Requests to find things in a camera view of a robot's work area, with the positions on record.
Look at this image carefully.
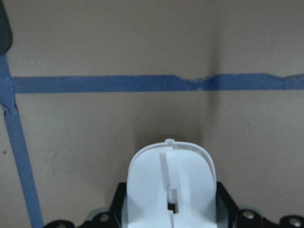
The black mousepad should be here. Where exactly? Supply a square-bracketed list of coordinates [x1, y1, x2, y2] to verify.
[0, 0, 13, 55]

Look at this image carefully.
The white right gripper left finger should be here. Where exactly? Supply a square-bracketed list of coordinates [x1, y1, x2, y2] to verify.
[125, 142, 173, 228]

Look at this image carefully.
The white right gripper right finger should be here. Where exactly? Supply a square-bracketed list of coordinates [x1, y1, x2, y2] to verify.
[165, 139, 217, 228]

